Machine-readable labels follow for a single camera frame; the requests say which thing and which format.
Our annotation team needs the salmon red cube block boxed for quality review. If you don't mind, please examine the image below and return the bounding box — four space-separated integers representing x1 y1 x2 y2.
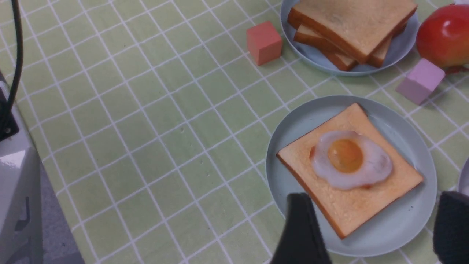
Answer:
246 21 283 66

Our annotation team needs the grey egg plate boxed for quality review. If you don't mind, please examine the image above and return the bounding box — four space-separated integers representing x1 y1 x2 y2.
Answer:
457 158 469 196

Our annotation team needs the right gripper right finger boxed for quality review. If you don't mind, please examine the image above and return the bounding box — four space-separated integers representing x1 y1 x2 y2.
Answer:
433 191 469 264

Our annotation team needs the fried egg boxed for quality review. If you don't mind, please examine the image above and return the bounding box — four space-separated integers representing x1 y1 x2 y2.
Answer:
310 130 394 190

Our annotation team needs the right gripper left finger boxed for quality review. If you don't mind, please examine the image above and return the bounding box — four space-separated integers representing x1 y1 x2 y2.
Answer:
271 193 332 264

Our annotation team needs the light teal empty plate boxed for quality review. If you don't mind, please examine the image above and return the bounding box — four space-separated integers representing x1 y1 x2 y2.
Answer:
265 95 437 257

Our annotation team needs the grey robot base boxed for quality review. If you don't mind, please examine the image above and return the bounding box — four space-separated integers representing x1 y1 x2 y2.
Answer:
0 71 44 264

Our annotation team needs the toast slice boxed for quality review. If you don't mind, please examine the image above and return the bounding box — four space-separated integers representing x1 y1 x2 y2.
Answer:
288 0 418 64
320 51 359 72
276 103 424 239
293 24 392 67

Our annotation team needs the red pomegranate fruit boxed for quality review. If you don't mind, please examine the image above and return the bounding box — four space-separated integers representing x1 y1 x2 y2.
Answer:
416 3 469 74

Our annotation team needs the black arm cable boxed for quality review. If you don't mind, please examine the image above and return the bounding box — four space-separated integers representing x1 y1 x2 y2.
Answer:
0 0 24 127

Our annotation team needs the pink cube block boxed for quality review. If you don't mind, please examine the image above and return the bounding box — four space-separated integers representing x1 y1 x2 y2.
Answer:
395 58 446 105

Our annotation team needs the blue-grey bread plate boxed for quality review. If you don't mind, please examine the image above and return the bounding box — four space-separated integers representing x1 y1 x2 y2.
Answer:
279 0 420 77

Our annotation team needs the green checked tablecloth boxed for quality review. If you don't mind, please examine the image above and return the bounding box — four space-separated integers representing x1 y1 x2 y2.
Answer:
16 0 468 264

